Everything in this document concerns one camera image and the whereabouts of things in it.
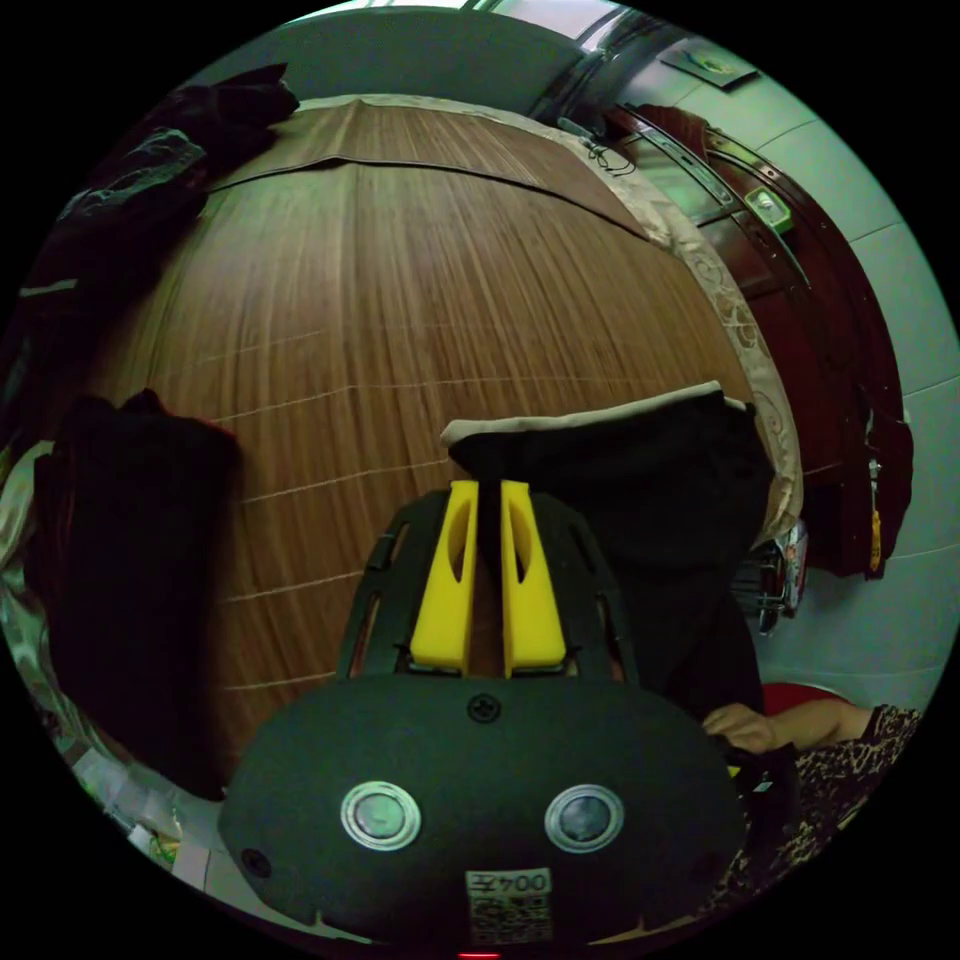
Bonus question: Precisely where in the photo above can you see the person's body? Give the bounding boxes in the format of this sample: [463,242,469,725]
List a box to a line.
[693,703,926,921]

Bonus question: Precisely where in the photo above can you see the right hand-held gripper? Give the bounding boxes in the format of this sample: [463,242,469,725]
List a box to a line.
[712,738,801,835]

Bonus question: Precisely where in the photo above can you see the heaped pile of clothes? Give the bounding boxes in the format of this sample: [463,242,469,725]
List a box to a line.
[7,62,303,421]

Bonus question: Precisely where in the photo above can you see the person's right forearm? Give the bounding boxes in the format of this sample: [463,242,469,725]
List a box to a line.
[772,699,883,753]

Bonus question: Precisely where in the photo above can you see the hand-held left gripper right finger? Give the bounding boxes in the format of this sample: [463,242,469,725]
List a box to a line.
[500,480,566,678]

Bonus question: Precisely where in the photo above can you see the metal wire basket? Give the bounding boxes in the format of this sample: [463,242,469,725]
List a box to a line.
[738,518,810,639]

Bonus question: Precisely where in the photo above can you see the framed wall picture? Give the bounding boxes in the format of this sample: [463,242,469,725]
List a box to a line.
[659,41,759,91]

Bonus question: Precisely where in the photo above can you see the black pants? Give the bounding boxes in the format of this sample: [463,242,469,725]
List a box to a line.
[440,380,778,723]

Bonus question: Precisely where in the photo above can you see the dark red wooden headboard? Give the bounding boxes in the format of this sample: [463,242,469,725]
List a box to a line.
[603,101,913,583]

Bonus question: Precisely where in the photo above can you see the folded pile of dark clothes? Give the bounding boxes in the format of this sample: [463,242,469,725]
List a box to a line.
[32,387,246,801]

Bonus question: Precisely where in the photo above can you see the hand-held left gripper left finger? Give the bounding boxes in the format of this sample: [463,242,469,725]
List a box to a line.
[410,480,480,670]

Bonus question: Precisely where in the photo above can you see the person's right hand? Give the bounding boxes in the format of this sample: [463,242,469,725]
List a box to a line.
[702,704,786,756]

